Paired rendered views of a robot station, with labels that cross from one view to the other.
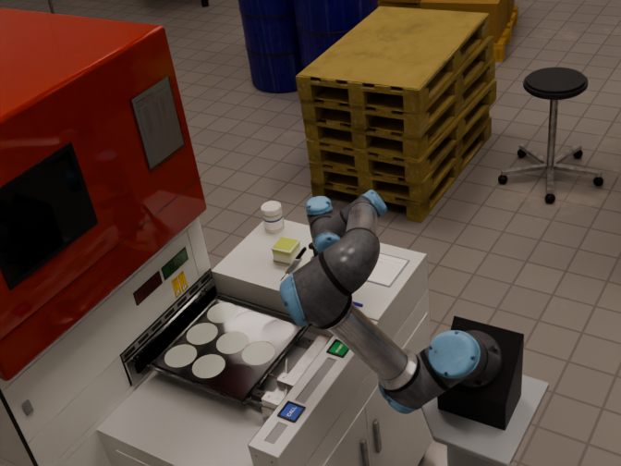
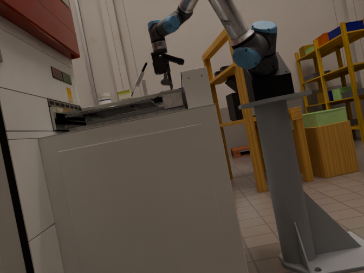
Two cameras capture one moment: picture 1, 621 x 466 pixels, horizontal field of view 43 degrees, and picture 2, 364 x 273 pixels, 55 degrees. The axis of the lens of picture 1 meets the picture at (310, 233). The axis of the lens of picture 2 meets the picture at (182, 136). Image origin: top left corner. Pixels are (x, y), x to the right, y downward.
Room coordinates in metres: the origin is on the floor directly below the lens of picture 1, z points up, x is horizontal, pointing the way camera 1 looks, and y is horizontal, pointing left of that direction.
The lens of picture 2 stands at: (0.35, 1.00, 0.75)
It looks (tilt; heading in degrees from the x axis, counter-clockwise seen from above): 1 degrees down; 325
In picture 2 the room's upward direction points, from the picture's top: 11 degrees counter-clockwise
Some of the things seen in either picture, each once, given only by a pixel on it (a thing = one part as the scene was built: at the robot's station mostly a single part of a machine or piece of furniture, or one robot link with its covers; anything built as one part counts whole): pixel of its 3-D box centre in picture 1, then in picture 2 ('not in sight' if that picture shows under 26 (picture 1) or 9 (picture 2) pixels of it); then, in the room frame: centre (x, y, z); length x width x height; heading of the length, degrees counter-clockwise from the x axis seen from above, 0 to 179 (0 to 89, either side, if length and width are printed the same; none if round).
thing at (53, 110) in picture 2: (174, 328); (70, 119); (1.93, 0.47, 0.89); 0.44 x 0.02 x 0.10; 144
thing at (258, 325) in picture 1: (229, 343); (116, 110); (1.81, 0.30, 0.90); 0.34 x 0.34 x 0.01; 54
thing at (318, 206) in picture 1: (321, 217); (156, 31); (1.85, -0.04, 1.28); 0.09 x 0.08 x 0.11; 4
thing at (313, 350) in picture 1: (307, 373); (174, 106); (1.67, 0.07, 0.87); 0.36 x 0.08 x 0.03; 144
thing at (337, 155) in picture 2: not in sight; (269, 105); (3.11, -2.28, 0.85); 1.31 x 1.17 x 1.69; 150
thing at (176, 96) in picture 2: (276, 402); (172, 97); (1.55, 0.16, 0.89); 0.08 x 0.03 x 0.03; 54
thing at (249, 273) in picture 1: (320, 279); (146, 112); (2.07, -0.01, 0.89); 0.62 x 0.35 x 0.14; 54
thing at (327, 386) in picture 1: (320, 396); (195, 95); (1.55, 0.04, 0.89); 0.55 x 0.09 x 0.14; 144
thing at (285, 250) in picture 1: (286, 251); (125, 96); (2.11, 0.09, 1.00); 0.07 x 0.07 x 0.07; 58
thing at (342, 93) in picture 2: not in sight; (336, 86); (4.11, -5.49, 1.03); 2.32 x 0.60 x 2.06; 143
